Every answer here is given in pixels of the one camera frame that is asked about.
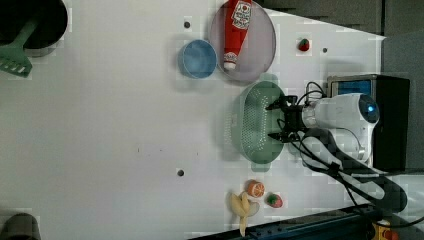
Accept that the blue bowl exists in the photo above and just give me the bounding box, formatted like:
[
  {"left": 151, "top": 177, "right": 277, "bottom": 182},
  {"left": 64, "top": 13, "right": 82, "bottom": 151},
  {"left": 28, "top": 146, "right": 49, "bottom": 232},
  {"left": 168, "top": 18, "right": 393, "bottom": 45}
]
[{"left": 177, "top": 39, "right": 217, "bottom": 79}]

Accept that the toy banana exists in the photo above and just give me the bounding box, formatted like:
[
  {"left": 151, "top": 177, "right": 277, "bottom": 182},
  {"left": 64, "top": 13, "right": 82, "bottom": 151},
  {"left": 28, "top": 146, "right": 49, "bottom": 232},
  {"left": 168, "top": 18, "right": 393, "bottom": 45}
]
[{"left": 230, "top": 192, "right": 260, "bottom": 237}]

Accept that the grey round plate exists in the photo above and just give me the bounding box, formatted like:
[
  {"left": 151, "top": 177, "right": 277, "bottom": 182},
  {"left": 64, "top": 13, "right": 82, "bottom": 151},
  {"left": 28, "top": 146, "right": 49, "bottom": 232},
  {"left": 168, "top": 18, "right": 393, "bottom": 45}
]
[{"left": 208, "top": 2, "right": 276, "bottom": 82}]

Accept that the toy strawberry near banana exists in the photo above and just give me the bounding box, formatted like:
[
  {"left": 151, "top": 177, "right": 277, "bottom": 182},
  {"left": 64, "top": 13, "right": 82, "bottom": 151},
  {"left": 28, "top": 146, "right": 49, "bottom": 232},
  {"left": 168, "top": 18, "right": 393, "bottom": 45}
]
[{"left": 266, "top": 193, "right": 283, "bottom": 208}]

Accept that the toy strawberry near plate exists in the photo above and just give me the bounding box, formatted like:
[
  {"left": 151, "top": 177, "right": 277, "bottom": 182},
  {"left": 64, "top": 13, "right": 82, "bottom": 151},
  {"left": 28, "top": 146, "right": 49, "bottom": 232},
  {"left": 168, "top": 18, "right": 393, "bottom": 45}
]
[{"left": 298, "top": 39, "right": 310, "bottom": 52}]

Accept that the grey cylinder at edge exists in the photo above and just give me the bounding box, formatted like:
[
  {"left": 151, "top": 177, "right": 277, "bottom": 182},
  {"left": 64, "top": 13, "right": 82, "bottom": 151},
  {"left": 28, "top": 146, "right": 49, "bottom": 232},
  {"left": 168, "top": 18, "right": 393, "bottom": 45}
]
[{"left": 0, "top": 213, "right": 41, "bottom": 240}]

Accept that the red ketchup bottle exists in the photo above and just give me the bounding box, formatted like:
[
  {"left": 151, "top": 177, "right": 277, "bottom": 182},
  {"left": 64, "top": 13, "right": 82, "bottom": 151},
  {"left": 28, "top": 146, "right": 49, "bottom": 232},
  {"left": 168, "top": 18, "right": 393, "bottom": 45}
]
[{"left": 223, "top": 0, "right": 252, "bottom": 70}]

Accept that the toy orange slice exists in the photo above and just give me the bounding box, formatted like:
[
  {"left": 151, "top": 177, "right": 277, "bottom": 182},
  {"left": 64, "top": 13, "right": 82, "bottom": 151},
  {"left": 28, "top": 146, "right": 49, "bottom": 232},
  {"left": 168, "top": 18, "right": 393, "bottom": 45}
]
[{"left": 247, "top": 180, "right": 265, "bottom": 198}]

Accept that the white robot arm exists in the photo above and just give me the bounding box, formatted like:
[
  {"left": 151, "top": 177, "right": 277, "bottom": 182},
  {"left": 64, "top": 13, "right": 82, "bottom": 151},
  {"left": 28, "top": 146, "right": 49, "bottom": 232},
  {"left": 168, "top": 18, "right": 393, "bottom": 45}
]
[{"left": 266, "top": 93, "right": 407, "bottom": 213}]

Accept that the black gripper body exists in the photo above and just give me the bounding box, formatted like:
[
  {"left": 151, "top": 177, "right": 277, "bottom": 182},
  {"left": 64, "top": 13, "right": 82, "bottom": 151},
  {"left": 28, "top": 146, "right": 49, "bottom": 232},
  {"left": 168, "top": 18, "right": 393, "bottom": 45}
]
[{"left": 281, "top": 95, "right": 306, "bottom": 142}]

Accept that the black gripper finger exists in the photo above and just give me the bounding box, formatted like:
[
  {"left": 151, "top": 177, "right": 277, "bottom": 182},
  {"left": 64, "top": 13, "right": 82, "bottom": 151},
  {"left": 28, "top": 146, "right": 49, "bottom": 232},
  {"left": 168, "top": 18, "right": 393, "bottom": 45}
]
[
  {"left": 266, "top": 96, "right": 288, "bottom": 110},
  {"left": 268, "top": 132, "right": 291, "bottom": 142}
]

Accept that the green spatula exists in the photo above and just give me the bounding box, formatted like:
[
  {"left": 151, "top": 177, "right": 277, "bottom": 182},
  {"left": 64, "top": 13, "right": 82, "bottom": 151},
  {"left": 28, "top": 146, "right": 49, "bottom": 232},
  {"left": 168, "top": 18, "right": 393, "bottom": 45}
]
[{"left": 0, "top": 18, "right": 38, "bottom": 78}]

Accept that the black toaster oven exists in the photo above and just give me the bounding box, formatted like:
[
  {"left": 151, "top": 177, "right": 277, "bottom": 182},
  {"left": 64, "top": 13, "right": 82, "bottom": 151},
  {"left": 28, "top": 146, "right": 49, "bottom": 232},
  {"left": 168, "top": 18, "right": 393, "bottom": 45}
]
[{"left": 327, "top": 74, "right": 410, "bottom": 172}]

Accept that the black pot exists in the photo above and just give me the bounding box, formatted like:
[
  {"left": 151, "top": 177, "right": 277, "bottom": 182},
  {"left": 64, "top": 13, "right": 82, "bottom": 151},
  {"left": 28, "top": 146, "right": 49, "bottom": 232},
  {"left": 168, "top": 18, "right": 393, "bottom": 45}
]
[{"left": 0, "top": 0, "right": 68, "bottom": 57}]

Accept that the green plastic strainer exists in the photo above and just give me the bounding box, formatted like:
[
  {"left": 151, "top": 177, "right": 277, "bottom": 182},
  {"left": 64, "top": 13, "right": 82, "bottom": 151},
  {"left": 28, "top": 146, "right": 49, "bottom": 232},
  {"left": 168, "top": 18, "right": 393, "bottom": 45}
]
[{"left": 223, "top": 73, "right": 284, "bottom": 172}]

